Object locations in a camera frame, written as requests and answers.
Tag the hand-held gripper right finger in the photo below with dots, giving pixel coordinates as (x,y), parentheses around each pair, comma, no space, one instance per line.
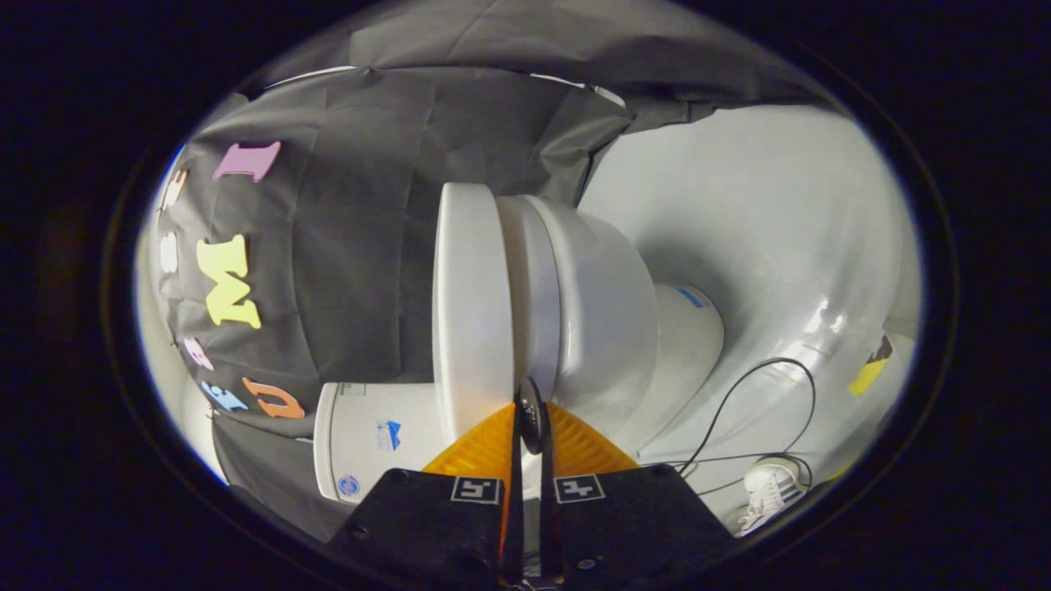
(548,525)

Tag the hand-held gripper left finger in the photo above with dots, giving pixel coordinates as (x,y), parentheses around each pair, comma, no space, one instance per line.
(513,509)

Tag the white toilet lid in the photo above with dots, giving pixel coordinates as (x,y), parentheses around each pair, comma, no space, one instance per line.
(472,312)

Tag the white toilet tank cover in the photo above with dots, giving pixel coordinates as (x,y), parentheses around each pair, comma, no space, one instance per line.
(325,443)

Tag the white ceramic toilet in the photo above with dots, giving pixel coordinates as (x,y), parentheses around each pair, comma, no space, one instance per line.
(608,312)

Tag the person's white shoe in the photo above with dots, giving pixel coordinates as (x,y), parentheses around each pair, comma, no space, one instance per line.
(768,492)

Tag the black backdrop cloth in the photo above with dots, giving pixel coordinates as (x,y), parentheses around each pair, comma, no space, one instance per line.
(353,246)

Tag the yellow floor tape mark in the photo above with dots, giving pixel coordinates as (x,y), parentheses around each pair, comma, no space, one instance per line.
(866,377)

